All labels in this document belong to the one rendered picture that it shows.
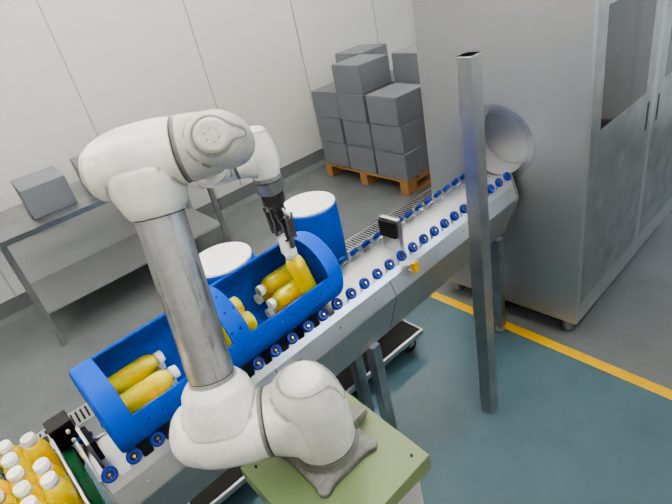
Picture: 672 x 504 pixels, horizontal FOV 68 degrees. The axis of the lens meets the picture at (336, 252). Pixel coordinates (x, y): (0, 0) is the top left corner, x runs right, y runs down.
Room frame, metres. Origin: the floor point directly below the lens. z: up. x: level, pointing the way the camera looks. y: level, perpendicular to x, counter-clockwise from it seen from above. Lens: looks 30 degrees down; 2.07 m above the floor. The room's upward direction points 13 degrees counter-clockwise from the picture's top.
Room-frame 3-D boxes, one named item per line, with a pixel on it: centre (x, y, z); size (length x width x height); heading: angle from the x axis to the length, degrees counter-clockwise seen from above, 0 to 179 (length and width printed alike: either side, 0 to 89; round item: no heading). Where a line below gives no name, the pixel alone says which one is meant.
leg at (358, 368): (1.75, 0.02, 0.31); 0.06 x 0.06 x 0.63; 37
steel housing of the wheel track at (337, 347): (1.70, -0.02, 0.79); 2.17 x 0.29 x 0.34; 127
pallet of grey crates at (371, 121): (4.99, -0.77, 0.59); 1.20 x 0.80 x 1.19; 35
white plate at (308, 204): (2.31, 0.08, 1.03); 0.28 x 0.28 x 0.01
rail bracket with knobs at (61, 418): (1.19, 0.97, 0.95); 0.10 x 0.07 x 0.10; 37
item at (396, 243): (1.87, -0.25, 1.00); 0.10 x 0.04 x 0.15; 37
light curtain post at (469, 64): (1.70, -0.57, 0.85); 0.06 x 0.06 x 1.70; 37
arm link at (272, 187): (1.49, 0.16, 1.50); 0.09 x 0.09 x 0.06
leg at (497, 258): (2.24, -0.84, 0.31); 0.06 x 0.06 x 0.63; 37
